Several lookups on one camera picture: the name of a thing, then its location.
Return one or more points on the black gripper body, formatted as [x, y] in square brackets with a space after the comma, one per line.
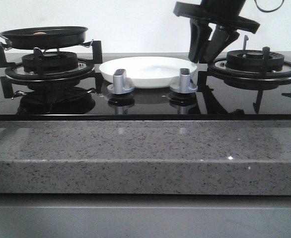
[224, 13]

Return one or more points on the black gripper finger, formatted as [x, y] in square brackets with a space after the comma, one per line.
[221, 38]
[200, 33]

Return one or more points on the white plate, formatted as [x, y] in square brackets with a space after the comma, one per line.
[148, 72]

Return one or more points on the black frying pan mint handle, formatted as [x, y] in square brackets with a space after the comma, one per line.
[55, 37]

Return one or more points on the right black gas burner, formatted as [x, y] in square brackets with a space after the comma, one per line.
[252, 60]

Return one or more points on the black gas burner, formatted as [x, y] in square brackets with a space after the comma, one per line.
[51, 62]
[252, 60]

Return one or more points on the right black pan support grate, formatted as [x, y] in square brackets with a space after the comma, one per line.
[220, 70]

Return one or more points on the black pan support grate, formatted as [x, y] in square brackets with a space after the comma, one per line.
[42, 67]
[220, 70]

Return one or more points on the right silver stove knob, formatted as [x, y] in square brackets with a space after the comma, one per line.
[184, 85]

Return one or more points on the silver stove knob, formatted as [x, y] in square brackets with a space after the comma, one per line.
[184, 85]
[121, 85]

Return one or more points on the left silver stove knob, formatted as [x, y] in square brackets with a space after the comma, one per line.
[121, 85]

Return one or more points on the black glass gas cooktop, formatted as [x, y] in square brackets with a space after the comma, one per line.
[89, 99]

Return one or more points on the left black gas burner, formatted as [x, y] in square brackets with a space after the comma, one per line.
[51, 62]

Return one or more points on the left black pan support grate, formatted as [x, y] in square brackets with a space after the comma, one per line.
[42, 67]

